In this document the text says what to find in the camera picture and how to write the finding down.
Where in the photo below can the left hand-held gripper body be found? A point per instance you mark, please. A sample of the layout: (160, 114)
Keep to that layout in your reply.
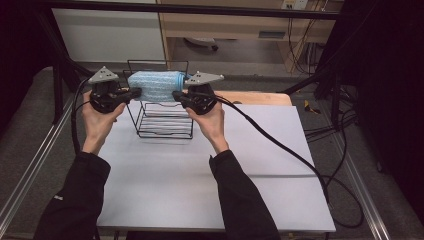
(105, 96)

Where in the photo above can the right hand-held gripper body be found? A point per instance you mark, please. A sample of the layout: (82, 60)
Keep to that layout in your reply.
(200, 98)

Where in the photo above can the blue striped towel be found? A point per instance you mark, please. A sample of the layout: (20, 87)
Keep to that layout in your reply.
(155, 86)

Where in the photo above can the person's left hand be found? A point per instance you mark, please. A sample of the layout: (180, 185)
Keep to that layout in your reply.
(98, 126)

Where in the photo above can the person's right hand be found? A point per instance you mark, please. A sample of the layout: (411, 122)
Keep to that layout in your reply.
(210, 128)

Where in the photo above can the black metal stand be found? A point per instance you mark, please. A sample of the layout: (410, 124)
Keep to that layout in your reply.
(58, 86)
(335, 96)

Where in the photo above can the office chair base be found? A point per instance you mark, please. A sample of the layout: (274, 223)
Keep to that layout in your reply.
(201, 42)

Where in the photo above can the wooden table board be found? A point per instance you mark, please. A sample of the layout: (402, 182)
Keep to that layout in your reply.
(256, 98)

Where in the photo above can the white cabinet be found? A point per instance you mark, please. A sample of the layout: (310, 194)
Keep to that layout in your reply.
(106, 36)

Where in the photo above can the wooden desk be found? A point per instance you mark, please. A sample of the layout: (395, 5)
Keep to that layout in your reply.
(233, 28)

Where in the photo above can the white table cover sheet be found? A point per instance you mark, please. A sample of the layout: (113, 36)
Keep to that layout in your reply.
(186, 186)

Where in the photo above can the black curtain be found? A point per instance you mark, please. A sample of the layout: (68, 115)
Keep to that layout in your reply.
(20, 60)
(390, 83)

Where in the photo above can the yellow and black tape piece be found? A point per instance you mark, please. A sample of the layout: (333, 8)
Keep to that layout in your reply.
(311, 107)

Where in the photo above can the white power strip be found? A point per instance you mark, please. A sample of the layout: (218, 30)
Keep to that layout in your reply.
(295, 4)

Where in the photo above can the black horizontal frame bar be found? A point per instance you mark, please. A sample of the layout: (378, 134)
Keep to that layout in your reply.
(186, 10)

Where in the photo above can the aluminium rail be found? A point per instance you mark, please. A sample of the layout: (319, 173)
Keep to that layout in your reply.
(363, 190)
(36, 156)

